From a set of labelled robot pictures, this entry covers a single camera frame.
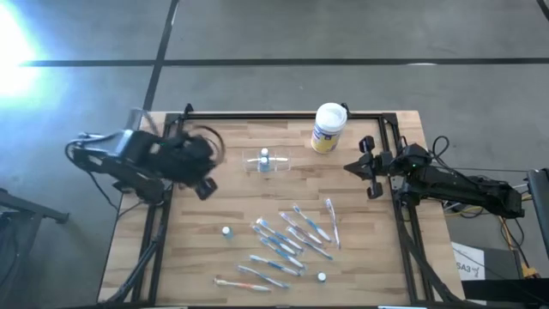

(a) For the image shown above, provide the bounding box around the blue white toothbrush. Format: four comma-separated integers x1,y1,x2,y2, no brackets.
250,224,298,257
292,204,333,243
256,216,305,252
259,236,306,270
286,226,335,262
249,254,306,277
236,264,291,290

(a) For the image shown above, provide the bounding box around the black monitor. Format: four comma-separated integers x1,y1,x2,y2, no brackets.
526,167,549,261

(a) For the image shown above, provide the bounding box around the wrapped orange white toothbrush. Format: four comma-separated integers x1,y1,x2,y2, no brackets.
213,277,273,294

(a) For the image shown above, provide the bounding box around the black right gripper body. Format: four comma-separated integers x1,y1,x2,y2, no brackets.
359,136,395,200

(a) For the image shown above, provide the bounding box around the yellow white disinfecting wipes canister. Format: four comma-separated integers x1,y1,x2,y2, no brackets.
310,101,348,155

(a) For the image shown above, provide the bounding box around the white paper label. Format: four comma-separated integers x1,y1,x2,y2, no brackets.
450,241,486,282

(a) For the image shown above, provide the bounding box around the black metal stand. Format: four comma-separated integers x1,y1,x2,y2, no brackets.
0,187,70,309

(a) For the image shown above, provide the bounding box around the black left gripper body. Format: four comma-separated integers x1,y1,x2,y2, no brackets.
169,132,218,201

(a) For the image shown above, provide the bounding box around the black aluminium table frame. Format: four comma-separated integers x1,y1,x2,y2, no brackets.
97,110,467,309

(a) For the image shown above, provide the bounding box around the yellow cable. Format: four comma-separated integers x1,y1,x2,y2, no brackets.
445,205,540,278

